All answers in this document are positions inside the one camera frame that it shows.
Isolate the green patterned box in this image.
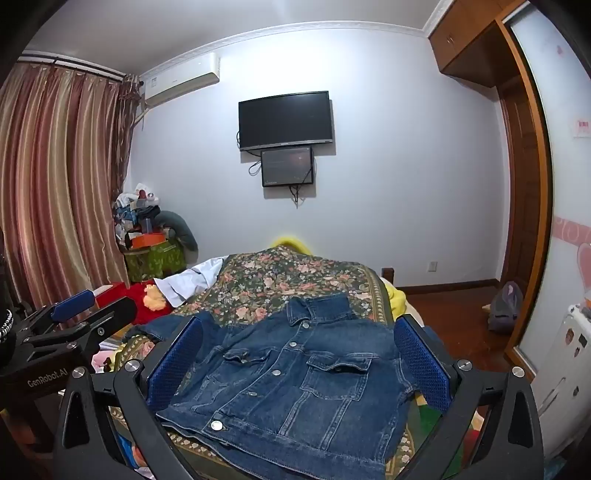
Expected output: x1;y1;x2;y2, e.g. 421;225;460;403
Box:
124;240;184;283

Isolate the curtain rail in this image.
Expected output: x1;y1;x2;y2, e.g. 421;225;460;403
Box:
18;51;126;80

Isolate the white shirt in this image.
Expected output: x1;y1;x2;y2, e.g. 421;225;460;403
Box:
154;256;229;308

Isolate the grey pillow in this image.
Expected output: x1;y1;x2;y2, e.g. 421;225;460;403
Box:
154;211;200;253

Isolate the black wall television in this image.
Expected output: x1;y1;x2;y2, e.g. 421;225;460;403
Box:
238;91;334;152

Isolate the white appliance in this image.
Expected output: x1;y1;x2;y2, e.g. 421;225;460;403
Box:
536;302;591;418

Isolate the white sliding wardrobe door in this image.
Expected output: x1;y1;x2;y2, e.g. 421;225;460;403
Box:
508;0;591;416

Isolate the floral blanket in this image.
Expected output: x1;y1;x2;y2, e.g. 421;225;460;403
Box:
111;247;462;480

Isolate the blue denim jacket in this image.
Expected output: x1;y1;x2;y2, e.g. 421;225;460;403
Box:
122;293;419;480

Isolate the white air conditioner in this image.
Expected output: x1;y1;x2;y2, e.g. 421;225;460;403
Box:
139;52;221;104

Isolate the pile of clutter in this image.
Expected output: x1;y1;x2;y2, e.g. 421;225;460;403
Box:
113;182;162;250

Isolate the red and yellow garment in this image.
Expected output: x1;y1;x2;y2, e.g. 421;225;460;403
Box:
96;281;177;329

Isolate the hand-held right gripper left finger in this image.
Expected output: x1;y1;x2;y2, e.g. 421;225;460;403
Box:
53;315;206;480

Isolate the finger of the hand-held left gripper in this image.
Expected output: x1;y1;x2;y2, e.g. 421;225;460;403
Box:
28;298;138;354
19;287;99;332

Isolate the wooden overhead cabinet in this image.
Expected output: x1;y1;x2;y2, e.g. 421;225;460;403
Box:
427;0;514;89

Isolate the grey bag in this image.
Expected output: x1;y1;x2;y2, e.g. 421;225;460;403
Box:
487;281;525;334

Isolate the small black monitor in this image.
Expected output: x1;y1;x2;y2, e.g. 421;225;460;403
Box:
261;147;315;188

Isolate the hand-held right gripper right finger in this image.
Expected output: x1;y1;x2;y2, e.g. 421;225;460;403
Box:
392;314;546;480

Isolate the striped brown curtain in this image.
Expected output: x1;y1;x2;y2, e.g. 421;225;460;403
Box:
0;62;141;315

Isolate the orange box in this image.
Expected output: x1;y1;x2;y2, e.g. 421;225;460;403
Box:
130;233;167;250

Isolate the colourful printed cloth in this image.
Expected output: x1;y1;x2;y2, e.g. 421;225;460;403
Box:
113;429;149;470

